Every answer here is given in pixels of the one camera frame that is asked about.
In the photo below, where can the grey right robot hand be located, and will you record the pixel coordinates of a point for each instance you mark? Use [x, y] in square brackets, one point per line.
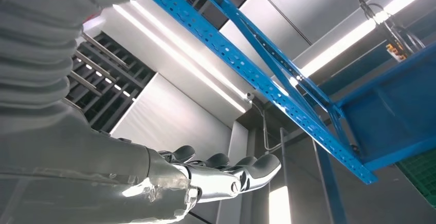
[85, 168]

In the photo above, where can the blue metal shelf rack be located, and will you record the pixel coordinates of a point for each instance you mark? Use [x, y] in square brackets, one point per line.
[238, 59]

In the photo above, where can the black ceiling grille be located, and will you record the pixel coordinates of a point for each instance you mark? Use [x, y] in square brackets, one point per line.
[105, 79]

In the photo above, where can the ceiling light strip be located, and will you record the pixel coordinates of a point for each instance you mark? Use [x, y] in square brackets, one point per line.
[177, 55]
[354, 35]
[279, 205]

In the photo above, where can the green plastic crate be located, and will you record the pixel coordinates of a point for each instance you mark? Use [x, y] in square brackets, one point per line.
[420, 176]

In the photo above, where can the small white ceiling camera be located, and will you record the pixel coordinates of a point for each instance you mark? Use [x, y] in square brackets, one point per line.
[250, 96]

